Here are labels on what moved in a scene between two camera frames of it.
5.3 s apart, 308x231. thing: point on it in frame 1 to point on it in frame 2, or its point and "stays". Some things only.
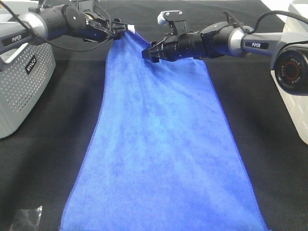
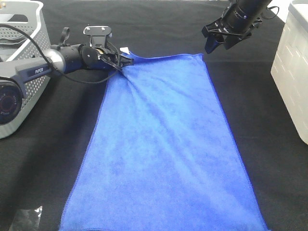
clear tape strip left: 26,220 stays
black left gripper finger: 156,52 to 229,40
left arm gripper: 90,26 to 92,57
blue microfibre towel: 162,156 stays
